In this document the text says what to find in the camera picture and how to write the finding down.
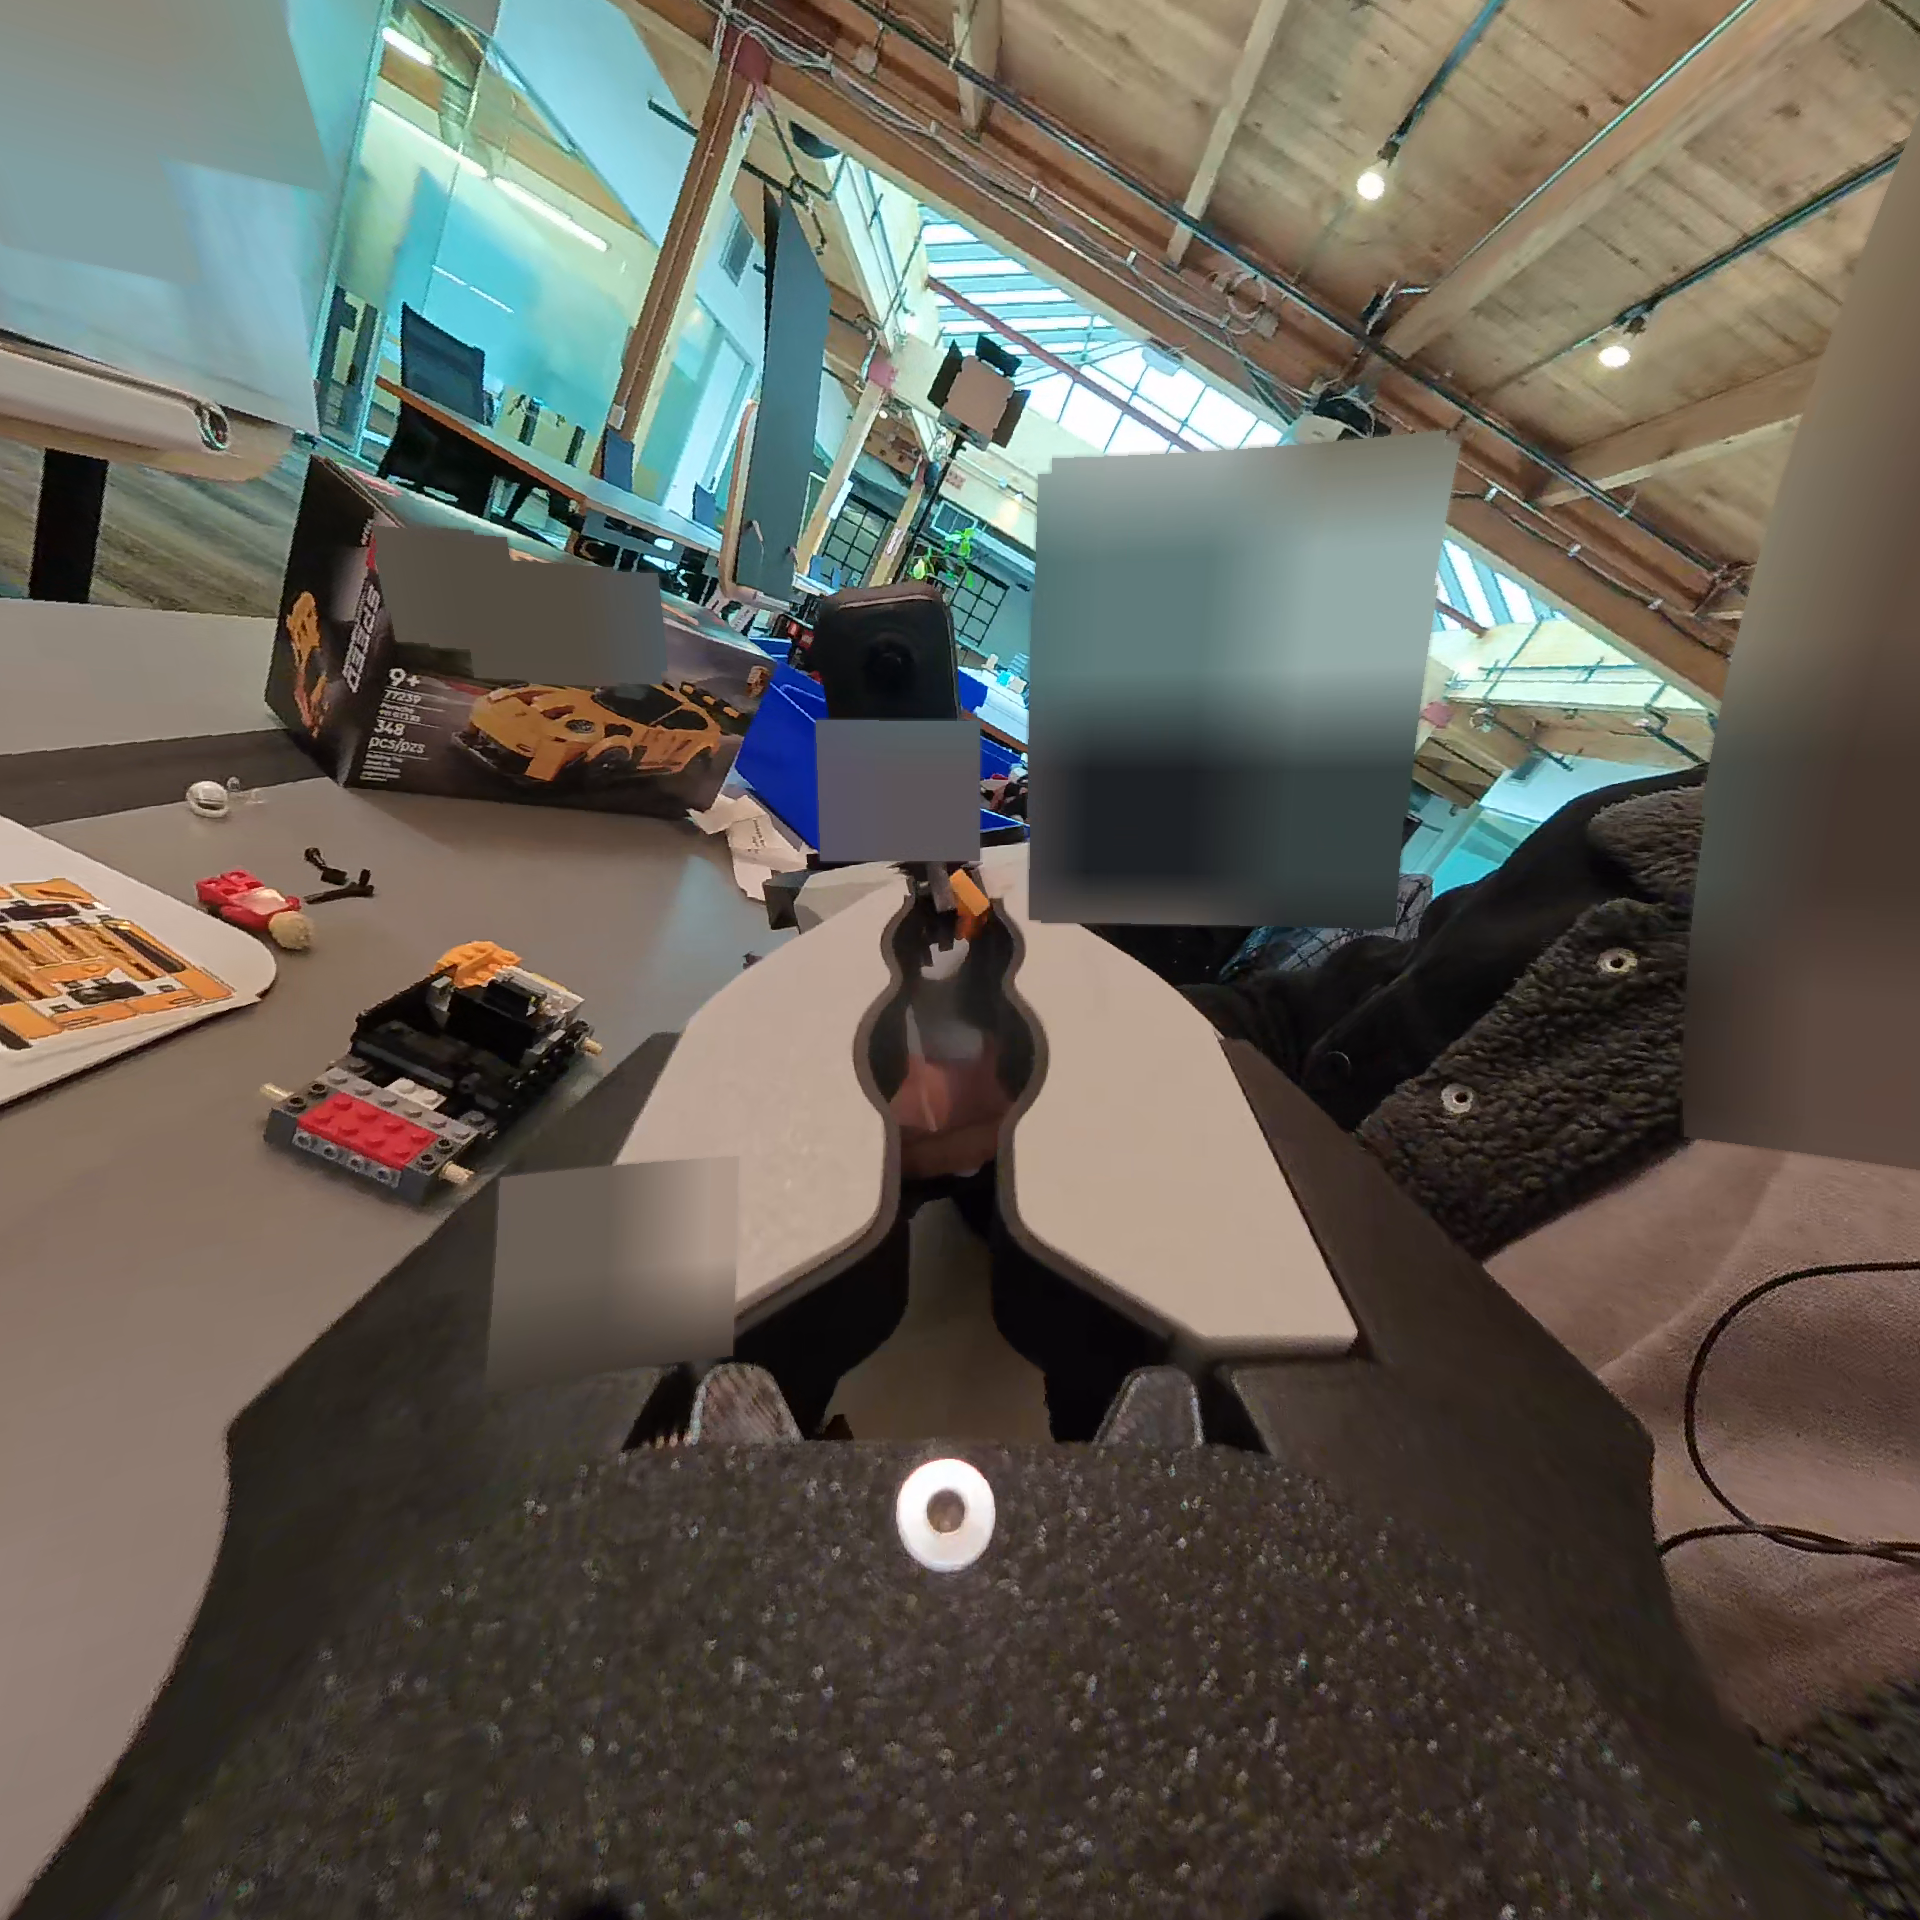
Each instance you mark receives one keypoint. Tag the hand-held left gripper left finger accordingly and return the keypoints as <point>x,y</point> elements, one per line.
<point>780,1109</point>

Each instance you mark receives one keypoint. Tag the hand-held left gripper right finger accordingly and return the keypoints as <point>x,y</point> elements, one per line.
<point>1172,1184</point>

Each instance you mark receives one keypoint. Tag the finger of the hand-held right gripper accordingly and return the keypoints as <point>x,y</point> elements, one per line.
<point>849,901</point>

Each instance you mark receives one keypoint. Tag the narrow orange toy plate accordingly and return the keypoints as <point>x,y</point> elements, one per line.
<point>968,908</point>

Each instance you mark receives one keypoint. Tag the black red toy car chassis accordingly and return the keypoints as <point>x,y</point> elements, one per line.
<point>434,1080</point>

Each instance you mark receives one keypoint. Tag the person's right hand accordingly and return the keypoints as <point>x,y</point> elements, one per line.
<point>954,1109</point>

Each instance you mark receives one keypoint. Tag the crumpled white paper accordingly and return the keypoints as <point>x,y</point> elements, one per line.
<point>751,840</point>

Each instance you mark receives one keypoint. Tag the blue plastic bin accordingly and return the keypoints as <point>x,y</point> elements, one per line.
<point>780,750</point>

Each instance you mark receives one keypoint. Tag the black standing board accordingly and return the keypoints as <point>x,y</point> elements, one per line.
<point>788,405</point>

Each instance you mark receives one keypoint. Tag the studio light panel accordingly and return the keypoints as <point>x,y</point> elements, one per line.
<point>978,394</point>

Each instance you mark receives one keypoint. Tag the long office table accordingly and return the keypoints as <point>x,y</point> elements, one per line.
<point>600,488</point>

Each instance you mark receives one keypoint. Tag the black toy set box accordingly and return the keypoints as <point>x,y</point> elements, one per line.
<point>452,750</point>

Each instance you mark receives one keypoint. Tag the small black toy part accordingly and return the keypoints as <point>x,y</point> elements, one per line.
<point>338,884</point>

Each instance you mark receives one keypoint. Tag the black office chair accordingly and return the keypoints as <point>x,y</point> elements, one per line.
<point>434,390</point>

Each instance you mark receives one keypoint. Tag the small red toy piece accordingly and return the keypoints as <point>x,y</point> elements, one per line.
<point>234,893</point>

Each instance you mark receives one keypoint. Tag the ceiling lamp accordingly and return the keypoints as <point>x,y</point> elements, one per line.
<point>1372,184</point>
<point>1615,352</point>

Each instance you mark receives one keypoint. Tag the orange printed sheet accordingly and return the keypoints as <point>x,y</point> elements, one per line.
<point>90,960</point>

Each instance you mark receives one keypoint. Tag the slanted wooden post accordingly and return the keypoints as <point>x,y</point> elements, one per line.
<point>681,240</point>

